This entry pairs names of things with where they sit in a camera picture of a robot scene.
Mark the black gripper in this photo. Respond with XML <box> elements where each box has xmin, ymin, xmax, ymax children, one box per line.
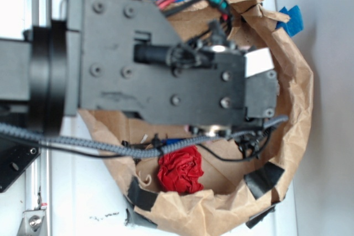
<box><xmin>189</xmin><ymin>70</ymin><xmax>278</xmax><ymax>159</ymax></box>

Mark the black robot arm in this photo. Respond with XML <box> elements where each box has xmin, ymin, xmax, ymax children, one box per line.
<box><xmin>1</xmin><ymin>0</ymin><xmax>277</xmax><ymax>158</ymax></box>

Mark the blue tape piece right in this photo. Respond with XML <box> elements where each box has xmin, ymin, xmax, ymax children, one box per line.
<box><xmin>276</xmin><ymin>5</ymin><xmax>304</xmax><ymax>38</ymax></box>

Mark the brown paper bag bin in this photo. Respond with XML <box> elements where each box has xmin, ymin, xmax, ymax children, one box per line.
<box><xmin>77</xmin><ymin>0</ymin><xmax>314</xmax><ymax>236</ymax></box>

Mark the crumpled red paper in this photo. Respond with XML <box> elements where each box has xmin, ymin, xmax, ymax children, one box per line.
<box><xmin>157</xmin><ymin>146</ymin><xmax>204</xmax><ymax>194</ymax></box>

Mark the white ribbon cable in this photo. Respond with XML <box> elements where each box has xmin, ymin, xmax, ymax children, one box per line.
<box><xmin>243</xmin><ymin>48</ymin><xmax>275</xmax><ymax>78</ymax></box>

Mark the grey braided cable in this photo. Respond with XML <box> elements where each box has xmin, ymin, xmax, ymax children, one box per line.
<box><xmin>0</xmin><ymin>114</ymin><xmax>289</xmax><ymax>159</ymax></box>

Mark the aluminium frame rail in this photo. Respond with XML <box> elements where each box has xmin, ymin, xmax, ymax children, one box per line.
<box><xmin>24</xmin><ymin>0</ymin><xmax>52</xmax><ymax>235</ymax></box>

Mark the metal corner bracket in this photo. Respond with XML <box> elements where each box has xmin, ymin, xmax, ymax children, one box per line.
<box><xmin>17</xmin><ymin>209</ymin><xmax>45</xmax><ymax>236</ymax></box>

